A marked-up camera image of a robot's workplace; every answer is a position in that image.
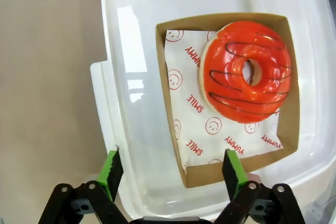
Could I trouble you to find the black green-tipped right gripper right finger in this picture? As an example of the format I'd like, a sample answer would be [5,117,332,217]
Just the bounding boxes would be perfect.
[222,148,307,224]

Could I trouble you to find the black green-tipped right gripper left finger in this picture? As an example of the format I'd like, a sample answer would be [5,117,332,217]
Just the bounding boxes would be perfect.
[46,145,129,224]

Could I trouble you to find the white printed liner paper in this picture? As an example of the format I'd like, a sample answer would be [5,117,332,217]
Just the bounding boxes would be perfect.
[164,29,286,174]

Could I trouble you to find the cardboard box of red donut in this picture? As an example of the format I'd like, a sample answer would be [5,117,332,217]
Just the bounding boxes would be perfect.
[155,12,300,189]

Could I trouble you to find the red glazed donut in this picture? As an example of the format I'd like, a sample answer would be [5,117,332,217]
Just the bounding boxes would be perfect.
[199,20,292,124]

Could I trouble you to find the white display case base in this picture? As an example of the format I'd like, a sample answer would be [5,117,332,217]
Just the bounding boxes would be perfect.
[90,0,336,224]

